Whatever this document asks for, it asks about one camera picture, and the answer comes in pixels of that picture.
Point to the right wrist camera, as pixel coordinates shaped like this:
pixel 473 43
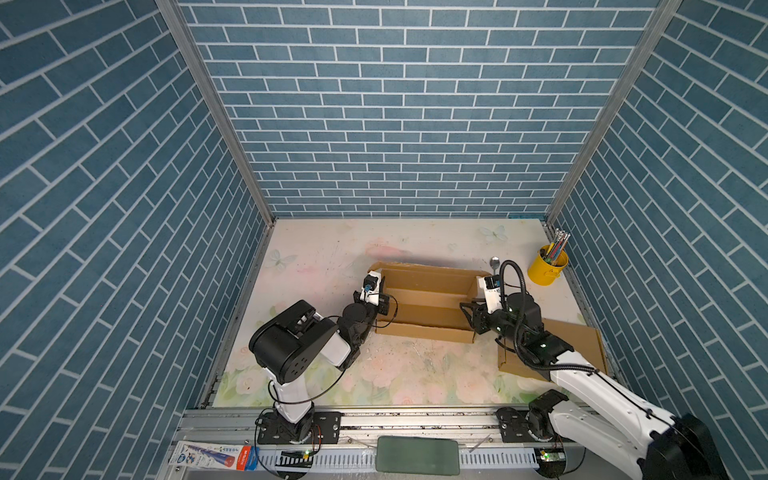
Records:
pixel 489 288

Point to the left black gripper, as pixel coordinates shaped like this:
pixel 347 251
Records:
pixel 382 306

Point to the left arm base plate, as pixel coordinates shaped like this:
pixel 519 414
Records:
pixel 316 426

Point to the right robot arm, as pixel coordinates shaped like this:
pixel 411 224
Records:
pixel 589 407

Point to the aluminium front rail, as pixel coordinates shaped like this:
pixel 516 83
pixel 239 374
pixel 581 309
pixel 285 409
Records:
pixel 475 429

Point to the white printed package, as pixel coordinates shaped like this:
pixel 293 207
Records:
pixel 212 456

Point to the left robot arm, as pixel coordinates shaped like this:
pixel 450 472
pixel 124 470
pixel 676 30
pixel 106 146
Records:
pixel 288 344

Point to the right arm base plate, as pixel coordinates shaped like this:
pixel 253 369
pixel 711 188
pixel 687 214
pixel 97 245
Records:
pixel 517 426

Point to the brown cardboard box sheet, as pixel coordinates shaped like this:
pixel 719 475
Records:
pixel 585 340

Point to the yellow pencil cup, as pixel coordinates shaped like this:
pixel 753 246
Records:
pixel 543 273

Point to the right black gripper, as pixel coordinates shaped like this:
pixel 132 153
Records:
pixel 480 315

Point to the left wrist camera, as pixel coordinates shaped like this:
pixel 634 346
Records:
pixel 372 289

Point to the coloured pencils bundle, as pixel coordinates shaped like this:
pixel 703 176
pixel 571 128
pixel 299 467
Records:
pixel 553 252

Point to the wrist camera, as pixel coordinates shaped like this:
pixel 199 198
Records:
pixel 489 288
pixel 372 289

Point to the green rectangular pad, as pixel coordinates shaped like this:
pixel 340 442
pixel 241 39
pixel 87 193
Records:
pixel 415 455

